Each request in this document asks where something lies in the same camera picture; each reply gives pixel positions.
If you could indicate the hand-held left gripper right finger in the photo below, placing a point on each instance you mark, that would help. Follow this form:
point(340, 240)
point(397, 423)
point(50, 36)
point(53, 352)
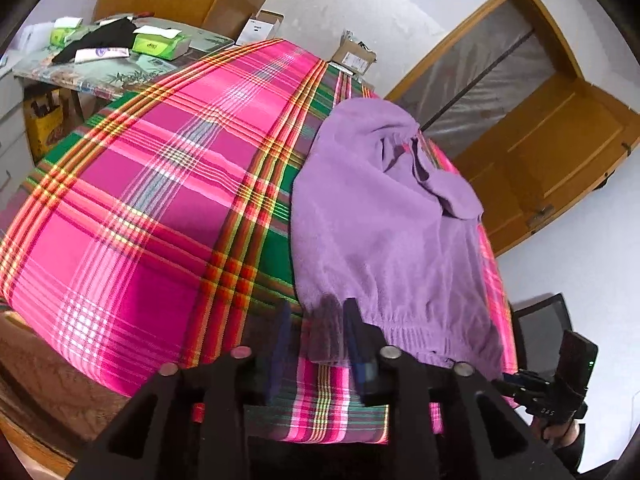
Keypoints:
point(361, 360)

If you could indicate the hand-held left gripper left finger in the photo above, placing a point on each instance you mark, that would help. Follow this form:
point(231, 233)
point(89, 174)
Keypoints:
point(279, 355)

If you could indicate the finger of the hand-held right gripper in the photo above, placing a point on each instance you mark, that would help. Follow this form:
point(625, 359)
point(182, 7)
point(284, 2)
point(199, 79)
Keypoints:
point(520, 385)

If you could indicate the purple fleece pants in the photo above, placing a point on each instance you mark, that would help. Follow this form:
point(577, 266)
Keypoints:
point(370, 220)

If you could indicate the person's right forearm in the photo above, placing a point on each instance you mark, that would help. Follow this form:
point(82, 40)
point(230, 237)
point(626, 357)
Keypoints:
point(590, 455)

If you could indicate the black mesh office chair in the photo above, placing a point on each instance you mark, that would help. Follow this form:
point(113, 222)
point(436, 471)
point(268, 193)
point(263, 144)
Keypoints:
point(542, 330)

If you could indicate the metal door lock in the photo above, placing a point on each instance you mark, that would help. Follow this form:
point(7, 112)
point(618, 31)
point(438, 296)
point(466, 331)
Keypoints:
point(540, 216)

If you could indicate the pink plaid blanket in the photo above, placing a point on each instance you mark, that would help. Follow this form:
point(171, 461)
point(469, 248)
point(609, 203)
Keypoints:
point(150, 200)

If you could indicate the wooden door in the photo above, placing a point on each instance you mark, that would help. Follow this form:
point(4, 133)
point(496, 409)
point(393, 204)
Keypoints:
point(555, 155)

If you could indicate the brown wooden board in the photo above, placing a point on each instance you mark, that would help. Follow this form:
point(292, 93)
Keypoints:
point(45, 385)

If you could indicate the open brown cardboard box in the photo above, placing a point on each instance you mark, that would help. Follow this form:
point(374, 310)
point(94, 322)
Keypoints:
point(352, 55)

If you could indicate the clear plastic door curtain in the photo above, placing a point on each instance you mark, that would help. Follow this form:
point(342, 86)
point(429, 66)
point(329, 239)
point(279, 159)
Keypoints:
point(475, 75)

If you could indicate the side table with floral cover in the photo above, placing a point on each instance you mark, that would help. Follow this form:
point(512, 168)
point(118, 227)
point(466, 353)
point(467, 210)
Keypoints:
point(115, 75)

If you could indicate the small white box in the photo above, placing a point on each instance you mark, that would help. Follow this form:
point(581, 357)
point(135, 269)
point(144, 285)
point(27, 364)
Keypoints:
point(260, 27)

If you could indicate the yellow bag under table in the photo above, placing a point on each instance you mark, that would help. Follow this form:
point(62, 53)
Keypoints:
point(45, 122)

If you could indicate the green tissue pack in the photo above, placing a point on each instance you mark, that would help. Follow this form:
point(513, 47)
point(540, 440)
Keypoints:
point(62, 34)
point(160, 42)

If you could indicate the white drawer cabinet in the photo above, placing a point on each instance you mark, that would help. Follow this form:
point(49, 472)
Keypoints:
point(12, 150)

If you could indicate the white flat packet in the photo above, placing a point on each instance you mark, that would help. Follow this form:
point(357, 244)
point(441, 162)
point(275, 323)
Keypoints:
point(102, 54)

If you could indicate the black cloth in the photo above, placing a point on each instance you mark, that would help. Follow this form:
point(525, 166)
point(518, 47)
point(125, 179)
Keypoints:
point(100, 37)

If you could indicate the wooden door frame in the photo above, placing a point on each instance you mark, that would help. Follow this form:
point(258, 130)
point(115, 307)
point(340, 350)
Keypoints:
point(465, 32)

